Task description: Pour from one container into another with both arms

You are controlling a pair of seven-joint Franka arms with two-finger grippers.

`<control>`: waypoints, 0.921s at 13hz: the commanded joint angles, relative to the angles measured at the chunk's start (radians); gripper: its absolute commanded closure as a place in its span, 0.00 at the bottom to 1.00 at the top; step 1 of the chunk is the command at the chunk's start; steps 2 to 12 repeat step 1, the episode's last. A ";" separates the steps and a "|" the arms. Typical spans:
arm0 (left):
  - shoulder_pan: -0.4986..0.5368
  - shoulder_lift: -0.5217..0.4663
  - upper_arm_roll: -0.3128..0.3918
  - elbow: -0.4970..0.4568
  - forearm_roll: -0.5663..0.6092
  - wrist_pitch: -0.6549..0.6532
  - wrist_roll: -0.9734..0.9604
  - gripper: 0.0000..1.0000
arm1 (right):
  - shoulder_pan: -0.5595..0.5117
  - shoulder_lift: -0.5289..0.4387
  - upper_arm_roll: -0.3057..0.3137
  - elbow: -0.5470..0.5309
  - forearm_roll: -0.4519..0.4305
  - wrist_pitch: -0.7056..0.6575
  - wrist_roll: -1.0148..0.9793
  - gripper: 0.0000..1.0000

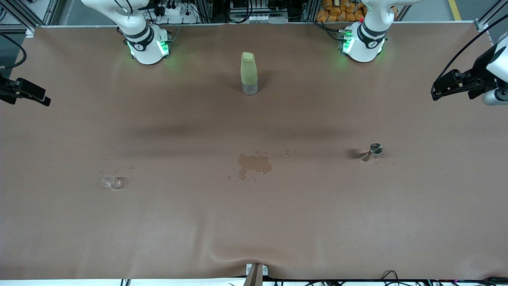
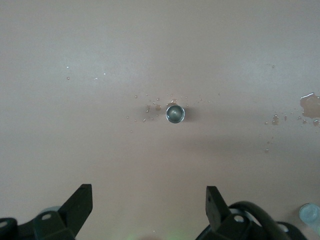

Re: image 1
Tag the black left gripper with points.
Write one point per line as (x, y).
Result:
(479, 70)

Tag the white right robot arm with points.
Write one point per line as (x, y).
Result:
(147, 49)

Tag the spilled liquid puddle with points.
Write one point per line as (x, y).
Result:
(254, 163)

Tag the metal table clamp bracket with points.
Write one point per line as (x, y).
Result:
(256, 274)

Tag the aluminium frame strut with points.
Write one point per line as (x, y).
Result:
(24, 14)
(492, 14)

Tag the orange snack bags pile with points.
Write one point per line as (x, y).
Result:
(337, 11)

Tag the brown table mat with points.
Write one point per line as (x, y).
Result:
(158, 230)

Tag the steel jigger cup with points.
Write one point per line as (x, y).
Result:
(376, 149)

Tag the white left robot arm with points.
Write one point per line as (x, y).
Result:
(363, 47)

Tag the white power strip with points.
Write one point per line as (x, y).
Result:
(170, 10)

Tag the pale green bottle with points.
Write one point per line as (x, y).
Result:
(249, 71)

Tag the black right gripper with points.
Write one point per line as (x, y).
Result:
(8, 89)

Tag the clear glass measuring cup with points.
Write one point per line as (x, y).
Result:
(109, 182)

